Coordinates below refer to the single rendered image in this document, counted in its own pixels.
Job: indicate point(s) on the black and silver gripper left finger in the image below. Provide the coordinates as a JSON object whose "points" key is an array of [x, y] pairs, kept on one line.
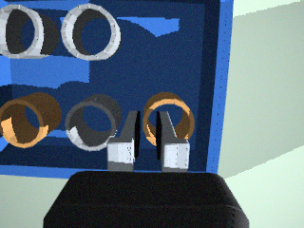
{"points": [[121, 152]]}

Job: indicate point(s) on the bronze bushing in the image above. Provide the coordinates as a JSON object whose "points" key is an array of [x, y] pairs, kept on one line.
{"points": [[15, 127], [183, 130]]}

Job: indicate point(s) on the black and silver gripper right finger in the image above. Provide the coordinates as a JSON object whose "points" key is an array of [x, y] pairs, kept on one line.
{"points": [[172, 152]]}

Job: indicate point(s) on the blue crate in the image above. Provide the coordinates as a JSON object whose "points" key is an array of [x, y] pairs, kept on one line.
{"points": [[177, 46]]}

